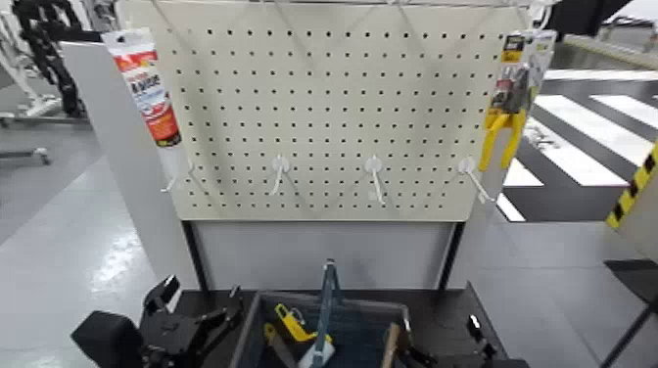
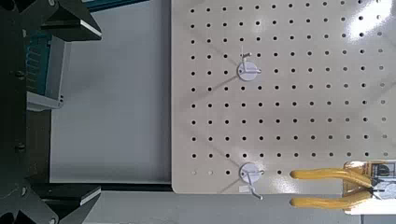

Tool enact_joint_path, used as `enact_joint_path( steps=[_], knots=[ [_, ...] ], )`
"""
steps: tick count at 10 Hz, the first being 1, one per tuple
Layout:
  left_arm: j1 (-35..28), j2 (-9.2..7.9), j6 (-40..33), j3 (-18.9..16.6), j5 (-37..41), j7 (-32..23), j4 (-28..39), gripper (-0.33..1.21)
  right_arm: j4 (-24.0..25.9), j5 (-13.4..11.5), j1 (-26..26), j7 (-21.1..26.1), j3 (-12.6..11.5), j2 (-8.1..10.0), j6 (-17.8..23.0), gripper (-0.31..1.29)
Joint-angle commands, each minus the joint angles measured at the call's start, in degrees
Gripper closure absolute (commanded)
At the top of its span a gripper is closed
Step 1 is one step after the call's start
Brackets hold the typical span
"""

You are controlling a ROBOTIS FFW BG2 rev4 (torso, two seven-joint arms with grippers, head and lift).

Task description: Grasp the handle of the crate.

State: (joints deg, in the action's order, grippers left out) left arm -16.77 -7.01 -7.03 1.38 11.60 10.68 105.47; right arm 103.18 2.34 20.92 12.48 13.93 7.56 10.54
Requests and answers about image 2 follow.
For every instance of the small white label sticker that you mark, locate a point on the small white label sticker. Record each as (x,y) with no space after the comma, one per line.
(244,188)

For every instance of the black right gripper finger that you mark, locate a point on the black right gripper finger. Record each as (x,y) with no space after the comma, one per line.
(73,21)
(71,199)

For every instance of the pliers packaging card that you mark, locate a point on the pliers packaging card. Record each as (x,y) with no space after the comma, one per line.
(384,172)

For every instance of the white round pegboard hook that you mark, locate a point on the white round pegboard hook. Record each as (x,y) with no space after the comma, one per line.
(249,172)
(247,72)

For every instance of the beige metal pegboard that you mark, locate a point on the beige metal pegboard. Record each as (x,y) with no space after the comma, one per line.
(311,102)

